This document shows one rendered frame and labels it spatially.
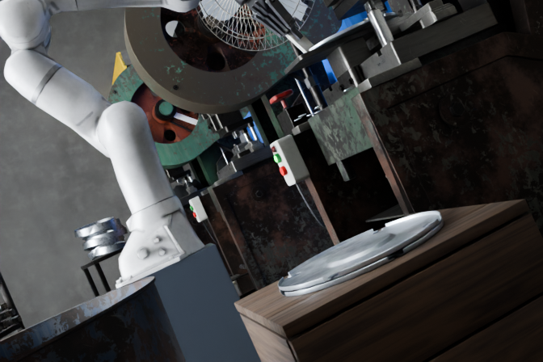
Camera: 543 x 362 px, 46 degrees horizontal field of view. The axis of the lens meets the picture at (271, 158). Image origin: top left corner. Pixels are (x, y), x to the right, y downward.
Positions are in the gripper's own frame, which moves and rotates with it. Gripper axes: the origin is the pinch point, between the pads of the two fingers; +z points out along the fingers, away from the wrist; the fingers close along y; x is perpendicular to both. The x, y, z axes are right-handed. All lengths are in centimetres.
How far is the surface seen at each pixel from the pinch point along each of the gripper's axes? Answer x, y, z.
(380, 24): 8.8, 16.0, 11.4
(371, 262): -52, 59, 27
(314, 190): -17.5, -26.1, 32.4
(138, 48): 18, -136, -48
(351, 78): 1.8, 0.5, 16.2
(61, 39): 144, -662, -206
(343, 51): 5.5, 1.6, 10.2
